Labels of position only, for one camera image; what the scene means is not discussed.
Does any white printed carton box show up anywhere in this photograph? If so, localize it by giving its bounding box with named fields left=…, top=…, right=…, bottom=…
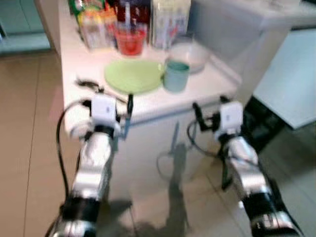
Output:
left=151, top=0, right=191, bottom=50

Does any light green plate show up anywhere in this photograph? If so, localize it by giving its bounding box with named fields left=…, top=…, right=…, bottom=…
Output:
left=104, top=60, right=166, bottom=95

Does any white kitchen counter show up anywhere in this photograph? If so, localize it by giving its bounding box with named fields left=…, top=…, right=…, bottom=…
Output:
left=35, top=0, right=316, bottom=198

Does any white bowl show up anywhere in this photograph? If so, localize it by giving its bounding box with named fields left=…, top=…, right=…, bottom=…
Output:
left=168, top=42, right=211, bottom=74

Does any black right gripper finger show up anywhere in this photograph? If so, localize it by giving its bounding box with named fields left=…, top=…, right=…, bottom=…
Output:
left=192, top=102, right=206, bottom=132

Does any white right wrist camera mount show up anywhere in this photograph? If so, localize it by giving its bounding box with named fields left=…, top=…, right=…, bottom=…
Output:
left=220, top=102, right=244, bottom=134

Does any grey dining table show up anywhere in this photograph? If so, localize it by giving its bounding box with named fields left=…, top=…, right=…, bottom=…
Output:
left=252, top=29, right=316, bottom=130

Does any red plastic cup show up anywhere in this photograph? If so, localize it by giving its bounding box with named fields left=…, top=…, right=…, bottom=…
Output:
left=114, top=22, right=148, bottom=56

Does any teal mug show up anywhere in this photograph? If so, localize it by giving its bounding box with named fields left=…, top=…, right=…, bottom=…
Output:
left=163, top=60, right=191, bottom=93

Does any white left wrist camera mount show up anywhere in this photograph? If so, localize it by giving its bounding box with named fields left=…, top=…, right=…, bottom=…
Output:
left=91, top=94, right=119, bottom=125

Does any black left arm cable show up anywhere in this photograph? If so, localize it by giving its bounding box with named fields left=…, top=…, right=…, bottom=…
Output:
left=55, top=99, right=92, bottom=200

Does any dark red package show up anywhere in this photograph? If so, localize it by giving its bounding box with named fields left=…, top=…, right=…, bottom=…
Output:
left=115, top=0, right=152, bottom=25

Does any teal framed glass door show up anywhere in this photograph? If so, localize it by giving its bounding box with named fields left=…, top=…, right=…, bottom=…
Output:
left=0, top=0, right=50, bottom=51

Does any dark metal fork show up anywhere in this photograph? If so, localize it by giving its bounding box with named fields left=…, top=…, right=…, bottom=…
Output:
left=74, top=78, right=124, bottom=97

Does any black chair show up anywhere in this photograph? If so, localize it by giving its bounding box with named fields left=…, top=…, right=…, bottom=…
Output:
left=241, top=96, right=288, bottom=151

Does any colourful snack box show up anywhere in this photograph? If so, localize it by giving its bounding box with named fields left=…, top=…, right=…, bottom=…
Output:
left=73, top=0, right=118, bottom=51

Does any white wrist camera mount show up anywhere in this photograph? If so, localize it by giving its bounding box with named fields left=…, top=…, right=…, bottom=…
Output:
left=91, top=94, right=119, bottom=125
left=220, top=102, right=244, bottom=134

